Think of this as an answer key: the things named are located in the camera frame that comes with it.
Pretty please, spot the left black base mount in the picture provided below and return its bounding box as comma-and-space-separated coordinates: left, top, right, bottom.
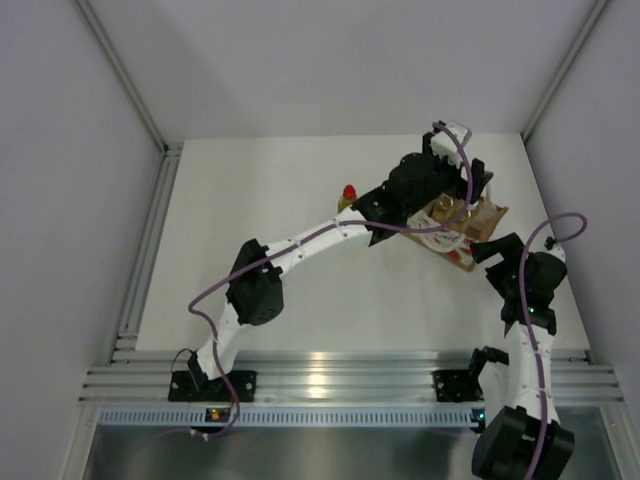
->
168, 370, 258, 403

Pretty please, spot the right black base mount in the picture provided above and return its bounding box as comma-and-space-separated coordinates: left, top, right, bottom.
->
432, 369, 484, 403

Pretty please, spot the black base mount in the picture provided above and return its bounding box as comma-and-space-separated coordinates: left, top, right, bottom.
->
168, 370, 258, 403
432, 369, 484, 403

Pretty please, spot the grey slotted cable duct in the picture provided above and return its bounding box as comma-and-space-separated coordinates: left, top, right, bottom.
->
99, 406, 486, 428

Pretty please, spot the aluminium frame post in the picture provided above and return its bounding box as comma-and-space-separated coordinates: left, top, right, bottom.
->
520, 0, 613, 144
72, 0, 168, 154

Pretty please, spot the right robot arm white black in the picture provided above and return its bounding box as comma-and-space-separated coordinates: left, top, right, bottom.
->
465, 233, 575, 479

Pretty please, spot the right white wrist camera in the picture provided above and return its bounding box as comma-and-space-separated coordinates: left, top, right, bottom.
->
544, 236, 566, 263

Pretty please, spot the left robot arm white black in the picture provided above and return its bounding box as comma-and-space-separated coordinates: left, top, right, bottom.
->
185, 122, 493, 400

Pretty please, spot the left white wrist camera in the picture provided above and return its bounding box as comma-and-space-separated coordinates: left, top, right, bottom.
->
429, 120, 472, 167

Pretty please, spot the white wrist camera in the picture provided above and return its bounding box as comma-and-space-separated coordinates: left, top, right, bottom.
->
429, 120, 472, 167
544, 236, 566, 263

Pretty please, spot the left aluminium frame post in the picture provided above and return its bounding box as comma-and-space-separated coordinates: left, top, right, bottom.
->
72, 0, 168, 154

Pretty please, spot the amber bottle white cap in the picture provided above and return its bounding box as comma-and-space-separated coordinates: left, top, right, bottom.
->
431, 195, 464, 224

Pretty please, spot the burlap watermelon canvas bag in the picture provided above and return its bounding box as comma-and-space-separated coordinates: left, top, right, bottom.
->
404, 185, 508, 272

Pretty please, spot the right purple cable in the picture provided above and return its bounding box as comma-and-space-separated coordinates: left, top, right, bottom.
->
517, 212, 589, 480

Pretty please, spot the left side aluminium rail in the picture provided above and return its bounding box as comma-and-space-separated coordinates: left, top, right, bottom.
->
101, 142, 184, 365

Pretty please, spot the right aluminium frame post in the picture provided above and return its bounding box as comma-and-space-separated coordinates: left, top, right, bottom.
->
520, 0, 613, 144

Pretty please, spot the yellow bottle red cap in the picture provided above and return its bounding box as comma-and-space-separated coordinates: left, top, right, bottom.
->
337, 184, 358, 213

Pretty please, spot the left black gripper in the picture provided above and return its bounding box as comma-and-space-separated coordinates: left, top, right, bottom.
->
403, 133, 491, 218

